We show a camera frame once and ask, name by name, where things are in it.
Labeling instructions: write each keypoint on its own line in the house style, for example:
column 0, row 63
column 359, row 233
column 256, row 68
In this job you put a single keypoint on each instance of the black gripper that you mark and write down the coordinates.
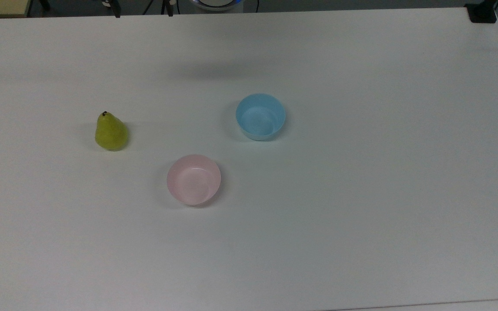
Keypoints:
column 107, row 2

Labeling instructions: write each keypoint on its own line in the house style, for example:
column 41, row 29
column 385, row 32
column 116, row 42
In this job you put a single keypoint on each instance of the green pear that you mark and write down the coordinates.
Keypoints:
column 110, row 133

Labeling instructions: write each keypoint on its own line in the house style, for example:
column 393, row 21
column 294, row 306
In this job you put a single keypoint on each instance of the light blue bowl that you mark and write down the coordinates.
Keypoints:
column 260, row 117

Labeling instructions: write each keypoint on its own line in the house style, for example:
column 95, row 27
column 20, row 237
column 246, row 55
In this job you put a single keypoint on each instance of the pink bowl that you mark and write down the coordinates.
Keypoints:
column 193, row 179

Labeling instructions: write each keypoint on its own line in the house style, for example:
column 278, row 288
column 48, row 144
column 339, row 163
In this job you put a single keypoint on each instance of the black furniture leg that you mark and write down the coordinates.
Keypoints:
column 44, row 4

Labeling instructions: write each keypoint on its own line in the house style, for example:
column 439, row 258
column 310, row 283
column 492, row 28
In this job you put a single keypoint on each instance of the black table clamp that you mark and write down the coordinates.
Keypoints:
column 482, row 13

